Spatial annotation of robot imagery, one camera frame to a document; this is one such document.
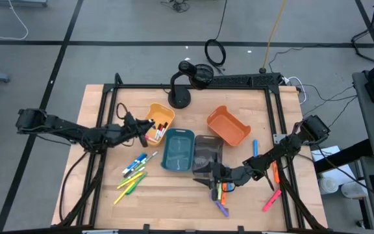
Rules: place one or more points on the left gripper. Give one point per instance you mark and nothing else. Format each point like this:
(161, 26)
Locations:
(130, 128)

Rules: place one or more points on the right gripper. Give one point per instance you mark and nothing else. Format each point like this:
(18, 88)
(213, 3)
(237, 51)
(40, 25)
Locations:
(226, 177)

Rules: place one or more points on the pink white marker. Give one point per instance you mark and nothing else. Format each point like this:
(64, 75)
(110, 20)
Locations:
(150, 139)

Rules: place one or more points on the black white marker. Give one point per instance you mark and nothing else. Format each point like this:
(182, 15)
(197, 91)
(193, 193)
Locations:
(164, 127)
(161, 130)

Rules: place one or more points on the blue highlighter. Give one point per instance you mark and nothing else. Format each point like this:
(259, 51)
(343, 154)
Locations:
(255, 148)
(229, 187)

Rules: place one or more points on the orange highlighter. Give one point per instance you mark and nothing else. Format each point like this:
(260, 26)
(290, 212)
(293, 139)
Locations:
(275, 174)
(224, 197)

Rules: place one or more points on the green white pen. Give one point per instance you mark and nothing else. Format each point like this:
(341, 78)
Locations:
(132, 175)
(149, 158)

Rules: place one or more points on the blue white pen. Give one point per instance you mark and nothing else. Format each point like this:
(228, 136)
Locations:
(137, 165)
(134, 161)

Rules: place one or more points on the purple highlighter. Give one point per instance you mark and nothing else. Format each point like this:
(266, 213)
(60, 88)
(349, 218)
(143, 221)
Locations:
(222, 209)

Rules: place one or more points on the yellow highlighter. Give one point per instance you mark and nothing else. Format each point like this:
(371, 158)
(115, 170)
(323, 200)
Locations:
(130, 181)
(122, 197)

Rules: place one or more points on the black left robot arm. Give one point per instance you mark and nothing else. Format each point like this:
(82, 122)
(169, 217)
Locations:
(60, 125)

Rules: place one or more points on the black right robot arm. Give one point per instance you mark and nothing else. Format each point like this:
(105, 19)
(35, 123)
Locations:
(281, 151)

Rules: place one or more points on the yellow plastic bin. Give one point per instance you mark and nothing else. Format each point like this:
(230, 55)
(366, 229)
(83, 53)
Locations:
(161, 113)

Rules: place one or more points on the grey translucent plastic bin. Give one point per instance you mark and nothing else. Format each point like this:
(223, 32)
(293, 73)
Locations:
(206, 149)

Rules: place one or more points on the teal plastic bin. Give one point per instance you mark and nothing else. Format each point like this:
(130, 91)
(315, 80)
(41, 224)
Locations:
(178, 152)

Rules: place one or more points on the black scanner on stand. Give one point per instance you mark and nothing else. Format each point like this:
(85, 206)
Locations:
(179, 97)

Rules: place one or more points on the orange plastic bin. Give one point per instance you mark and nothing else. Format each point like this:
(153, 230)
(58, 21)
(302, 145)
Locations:
(227, 126)

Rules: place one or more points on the clear plastic cup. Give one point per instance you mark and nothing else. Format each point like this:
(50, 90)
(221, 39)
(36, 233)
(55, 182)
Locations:
(352, 190)
(328, 185)

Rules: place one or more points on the white paper sheet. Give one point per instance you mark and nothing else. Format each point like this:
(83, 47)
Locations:
(328, 152)

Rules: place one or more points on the grey side table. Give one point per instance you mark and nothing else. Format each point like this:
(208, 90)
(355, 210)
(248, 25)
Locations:
(373, 130)

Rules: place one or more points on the black aluminium table frame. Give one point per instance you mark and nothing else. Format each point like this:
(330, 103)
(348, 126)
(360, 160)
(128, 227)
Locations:
(190, 86)

